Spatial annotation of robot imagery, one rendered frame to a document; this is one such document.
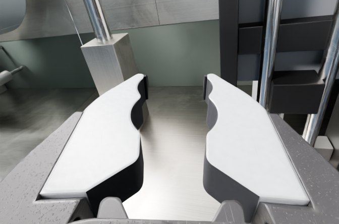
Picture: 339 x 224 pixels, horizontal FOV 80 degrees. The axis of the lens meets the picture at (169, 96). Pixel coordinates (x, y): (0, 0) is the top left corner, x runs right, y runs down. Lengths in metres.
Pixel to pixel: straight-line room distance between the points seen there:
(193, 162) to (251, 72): 0.30
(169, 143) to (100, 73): 0.26
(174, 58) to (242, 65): 0.50
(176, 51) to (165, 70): 0.09
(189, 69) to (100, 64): 0.35
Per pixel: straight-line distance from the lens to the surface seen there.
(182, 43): 0.73
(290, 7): 0.26
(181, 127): 0.60
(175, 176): 0.49
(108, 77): 0.54
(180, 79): 0.79
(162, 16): 0.72
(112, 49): 0.50
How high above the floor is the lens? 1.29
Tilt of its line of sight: 32 degrees down
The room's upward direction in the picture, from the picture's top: 10 degrees counter-clockwise
